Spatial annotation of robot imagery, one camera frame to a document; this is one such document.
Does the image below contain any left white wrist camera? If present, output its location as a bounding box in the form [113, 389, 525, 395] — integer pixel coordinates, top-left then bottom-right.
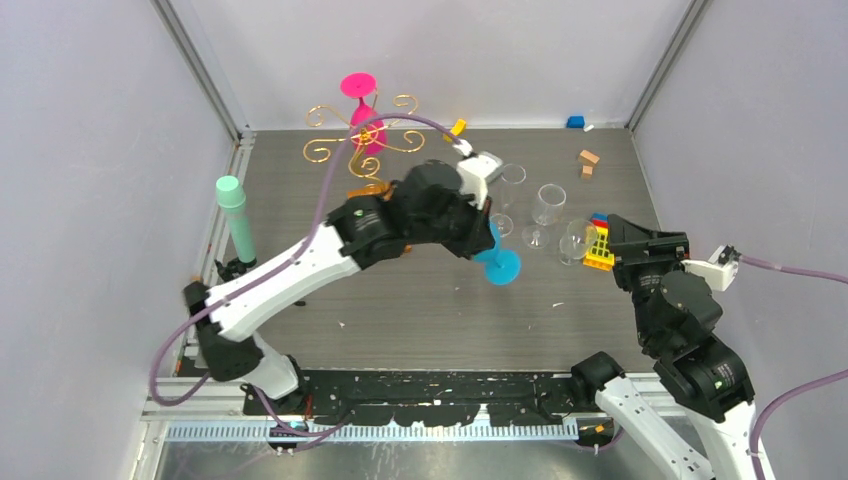
[452, 140, 505, 211]

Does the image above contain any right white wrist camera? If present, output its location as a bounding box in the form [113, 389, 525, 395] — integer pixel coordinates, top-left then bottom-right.
[682, 245, 741, 292]

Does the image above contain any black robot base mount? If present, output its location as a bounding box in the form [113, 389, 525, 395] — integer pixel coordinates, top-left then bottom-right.
[242, 370, 595, 429]

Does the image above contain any blue toy block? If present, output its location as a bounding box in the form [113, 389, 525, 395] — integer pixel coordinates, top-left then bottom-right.
[566, 115, 586, 129]

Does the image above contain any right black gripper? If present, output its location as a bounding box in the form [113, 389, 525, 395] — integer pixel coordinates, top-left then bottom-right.
[604, 212, 688, 345]

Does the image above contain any blue wine glass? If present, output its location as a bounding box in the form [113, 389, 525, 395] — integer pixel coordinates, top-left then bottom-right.
[472, 222, 522, 286]

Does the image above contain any small black tripod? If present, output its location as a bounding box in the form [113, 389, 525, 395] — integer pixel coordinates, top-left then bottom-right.
[214, 258, 255, 282]

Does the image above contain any mint green cup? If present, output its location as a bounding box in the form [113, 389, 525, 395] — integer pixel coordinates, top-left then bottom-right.
[215, 175, 257, 264]

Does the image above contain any clear flute glass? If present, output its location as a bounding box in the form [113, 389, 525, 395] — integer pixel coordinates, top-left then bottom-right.
[490, 163, 526, 238]

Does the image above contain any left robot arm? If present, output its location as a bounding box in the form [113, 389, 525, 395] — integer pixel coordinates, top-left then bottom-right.
[193, 153, 503, 414]

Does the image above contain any pink wine glass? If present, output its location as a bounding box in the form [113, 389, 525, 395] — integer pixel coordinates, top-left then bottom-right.
[340, 72, 387, 155]

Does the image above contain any yellow toy block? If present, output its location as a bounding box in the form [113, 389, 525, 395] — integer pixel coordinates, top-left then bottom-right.
[443, 118, 467, 143]

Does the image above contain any orange wooden rack base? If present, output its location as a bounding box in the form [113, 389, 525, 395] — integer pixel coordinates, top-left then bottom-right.
[339, 184, 412, 264]

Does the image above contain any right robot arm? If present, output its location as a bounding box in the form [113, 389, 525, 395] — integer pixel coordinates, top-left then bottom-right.
[570, 214, 775, 479]

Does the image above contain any colourful toy brick building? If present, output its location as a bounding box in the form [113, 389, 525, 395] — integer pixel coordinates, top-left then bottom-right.
[582, 213, 615, 271]

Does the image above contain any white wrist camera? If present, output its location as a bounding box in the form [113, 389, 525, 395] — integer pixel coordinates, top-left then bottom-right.
[452, 140, 505, 211]
[682, 245, 741, 292]

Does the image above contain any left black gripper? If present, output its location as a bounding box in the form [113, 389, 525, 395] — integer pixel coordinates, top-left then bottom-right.
[408, 184, 495, 260]

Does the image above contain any gold wire wine glass rack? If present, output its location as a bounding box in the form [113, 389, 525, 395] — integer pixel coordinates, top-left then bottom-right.
[302, 93, 426, 198]

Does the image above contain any clear ribbed wine glass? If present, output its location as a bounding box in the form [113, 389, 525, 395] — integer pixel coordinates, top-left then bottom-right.
[522, 183, 567, 250]

